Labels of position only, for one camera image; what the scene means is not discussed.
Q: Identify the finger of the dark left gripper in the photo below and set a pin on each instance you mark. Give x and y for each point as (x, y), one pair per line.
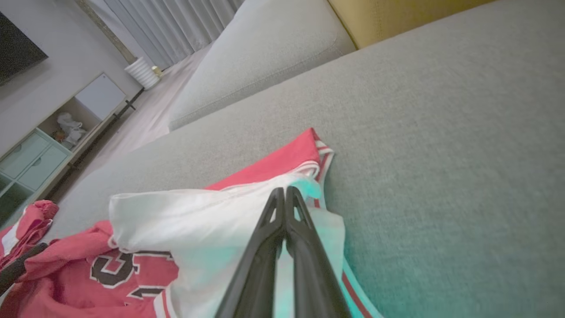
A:
(20, 264)

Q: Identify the red shorts with white waistband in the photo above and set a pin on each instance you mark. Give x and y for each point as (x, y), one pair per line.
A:
(33, 221)

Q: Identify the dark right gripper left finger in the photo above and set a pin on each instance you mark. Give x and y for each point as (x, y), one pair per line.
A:
(256, 274)

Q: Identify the grey curtain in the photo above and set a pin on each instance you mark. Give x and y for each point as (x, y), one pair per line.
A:
(176, 26)

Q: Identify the white ribbed vase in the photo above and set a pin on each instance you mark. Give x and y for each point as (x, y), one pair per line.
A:
(143, 73)

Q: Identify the grey sofa seat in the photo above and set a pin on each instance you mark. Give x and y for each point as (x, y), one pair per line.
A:
(441, 154)

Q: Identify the small gold ornament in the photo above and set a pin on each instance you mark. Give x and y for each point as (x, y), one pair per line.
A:
(156, 71)

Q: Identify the white plush toy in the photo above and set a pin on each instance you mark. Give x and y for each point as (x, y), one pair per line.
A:
(70, 126)

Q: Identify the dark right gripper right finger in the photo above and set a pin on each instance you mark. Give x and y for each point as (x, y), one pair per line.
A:
(313, 274)

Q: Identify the white and mint cabinet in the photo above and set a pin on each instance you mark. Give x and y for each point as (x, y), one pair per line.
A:
(35, 163)

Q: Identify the yellow sofa cushion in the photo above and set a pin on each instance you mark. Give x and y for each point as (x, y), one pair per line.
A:
(388, 17)

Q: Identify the red basketball jersey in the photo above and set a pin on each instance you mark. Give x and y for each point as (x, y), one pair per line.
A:
(176, 221)

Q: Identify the wide grey sofa back cushion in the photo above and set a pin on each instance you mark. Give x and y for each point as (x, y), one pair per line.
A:
(265, 57)

